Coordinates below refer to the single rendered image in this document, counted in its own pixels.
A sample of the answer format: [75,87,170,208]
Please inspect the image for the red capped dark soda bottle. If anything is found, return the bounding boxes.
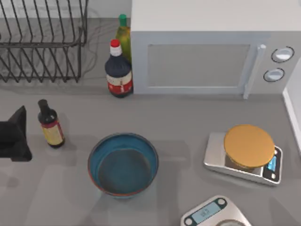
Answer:
[104,39,134,98]

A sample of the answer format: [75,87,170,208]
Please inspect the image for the blue bowl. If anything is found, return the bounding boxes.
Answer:
[87,133,159,200]

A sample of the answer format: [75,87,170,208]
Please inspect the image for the microwave oven door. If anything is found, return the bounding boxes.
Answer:
[130,32,270,95]

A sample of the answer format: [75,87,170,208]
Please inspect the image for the silver kitchen scale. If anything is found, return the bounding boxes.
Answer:
[203,132,283,186]

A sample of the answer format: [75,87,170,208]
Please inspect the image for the green capped yellow oil bottle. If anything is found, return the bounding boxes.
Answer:
[115,14,132,65]

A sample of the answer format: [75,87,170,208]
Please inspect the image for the small dark sauce bottle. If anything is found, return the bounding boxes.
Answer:
[37,99,66,149]

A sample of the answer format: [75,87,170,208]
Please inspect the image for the pale microwave oven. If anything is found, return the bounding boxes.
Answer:
[130,0,301,100]

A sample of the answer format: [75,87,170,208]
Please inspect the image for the orange round lidded jar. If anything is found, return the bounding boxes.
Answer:
[223,124,276,170]

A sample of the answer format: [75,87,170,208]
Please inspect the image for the silver scale with grey display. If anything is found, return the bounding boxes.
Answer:
[180,194,253,226]

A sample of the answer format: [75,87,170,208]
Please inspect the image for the microwave knob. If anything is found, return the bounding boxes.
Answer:
[271,46,295,63]
[263,68,285,82]

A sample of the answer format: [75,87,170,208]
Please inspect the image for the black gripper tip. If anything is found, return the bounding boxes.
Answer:
[0,105,33,162]

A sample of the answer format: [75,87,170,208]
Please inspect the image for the microwave door handle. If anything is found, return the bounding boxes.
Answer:
[243,43,267,100]

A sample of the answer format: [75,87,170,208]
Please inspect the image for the black wire dish rack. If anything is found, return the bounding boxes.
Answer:
[0,0,90,83]

